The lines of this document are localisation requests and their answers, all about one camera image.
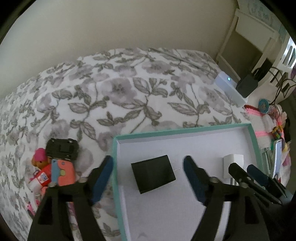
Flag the white usb charger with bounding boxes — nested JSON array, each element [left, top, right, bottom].
[[223, 154, 244, 179]]

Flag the black power adapter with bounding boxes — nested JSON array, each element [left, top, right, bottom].
[[131, 155, 176, 194]]

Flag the black toy car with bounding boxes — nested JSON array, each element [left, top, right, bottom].
[[46, 138, 79, 161]]

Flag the coral blue toy knife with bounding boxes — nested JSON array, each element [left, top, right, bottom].
[[51, 159, 76, 186]]

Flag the red glue bottle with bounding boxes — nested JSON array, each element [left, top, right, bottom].
[[29, 164, 52, 192]]

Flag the pink hat puppy figure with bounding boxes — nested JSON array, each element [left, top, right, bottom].
[[31, 148, 52, 170]]

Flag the pink wristband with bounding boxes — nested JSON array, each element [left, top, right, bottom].
[[26, 199, 40, 216]]

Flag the grey metal phone stand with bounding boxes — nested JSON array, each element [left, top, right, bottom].
[[260, 148, 273, 177]]

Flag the smartphone on stand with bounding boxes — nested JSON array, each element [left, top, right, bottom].
[[272, 140, 282, 179]]

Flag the teal shallow cardboard tray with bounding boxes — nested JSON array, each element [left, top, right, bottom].
[[112, 123, 262, 240]]

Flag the pink white crochet mat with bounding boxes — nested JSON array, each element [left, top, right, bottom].
[[244, 104, 292, 172]]

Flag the colourful small toys pile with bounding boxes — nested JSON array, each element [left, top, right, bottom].
[[268, 104, 291, 151]]

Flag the teal lid bead jar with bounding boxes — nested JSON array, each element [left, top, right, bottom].
[[258, 98, 269, 114]]

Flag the floral grey white blanket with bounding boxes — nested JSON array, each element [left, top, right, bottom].
[[1, 48, 249, 240]]

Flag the black plugged charger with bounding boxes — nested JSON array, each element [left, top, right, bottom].
[[236, 74, 258, 98]]

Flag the white power strip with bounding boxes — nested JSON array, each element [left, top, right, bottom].
[[215, 71, 248, 107]]

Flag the white cutout shelf unit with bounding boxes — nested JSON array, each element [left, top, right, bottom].
[[253, 34, 295, 95]]

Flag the white step stool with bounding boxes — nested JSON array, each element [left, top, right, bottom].
[[216, 9, 280, 82]]

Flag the black charger cables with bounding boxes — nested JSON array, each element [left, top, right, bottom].
[[253, 67, 296, 105]]

